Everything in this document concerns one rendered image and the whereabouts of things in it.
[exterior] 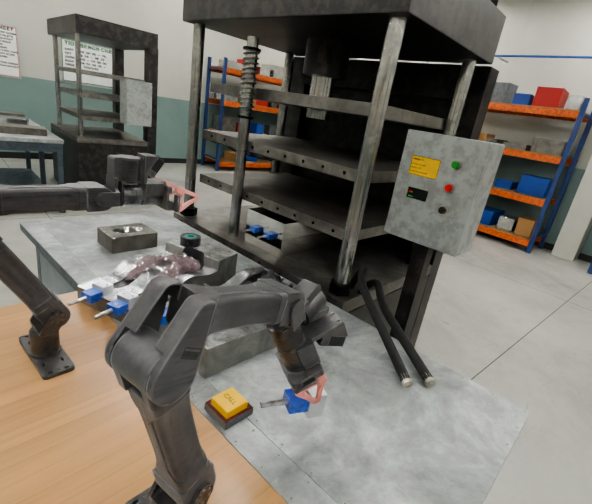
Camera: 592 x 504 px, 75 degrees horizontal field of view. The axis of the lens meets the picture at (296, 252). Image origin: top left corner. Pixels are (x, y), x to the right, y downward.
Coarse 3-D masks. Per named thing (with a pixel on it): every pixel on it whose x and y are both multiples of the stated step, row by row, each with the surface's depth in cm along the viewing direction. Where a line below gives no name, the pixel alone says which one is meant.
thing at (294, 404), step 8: (288, 392) 78; (312, 392) 77; (272, 400) 76; (280, 400) 76; (288, 400) 76; (296, 400) 76; (304, 400) 76; (288, 408) 76; (296, 408) 76; (304, 408) 77; (312, 408) 77; (320, 408) 78; (312, 416) 78
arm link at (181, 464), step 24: (144, 336) 44; (120, 360) 43; (144, 360) 42; (120, 384) 46; (144, 384) 41; (144, 408) 46; (168, 408) 45; (168, 432) 48; (192, 432) 52; (168, 456) 50; (192, 456) 54; (168, 480) 55; (192, 480) 55
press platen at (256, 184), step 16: (208, 176) 220; (224, 176) 227; (256, 176) 244; (272, 176) 253; (288, 176) 263; (256, 192) 200; (272, 192) 206; (288, 192) 213; (304, 192) 220; (320, 192) 227; (336, 192) 235; (272, 208) 188; (288, 208) 181; (304, 208) 184; (320, 208) 189; (336, 208) 194; (368, 208) 206; (384, 208) 212; (304, 224) 175; (320, 224) 169; (336, 224) 165; (368, 224) 174; (384, 224) 178
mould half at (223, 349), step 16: (240, 272) 131; (208, 336) 100; (224, 336) 101; (240, 336) 103; (256, 336) 107; (208, 352) 95; (224, 352) 100; (240, 352) 105; (256, 352) 110; (208, 368) 97; (224, 368) 102
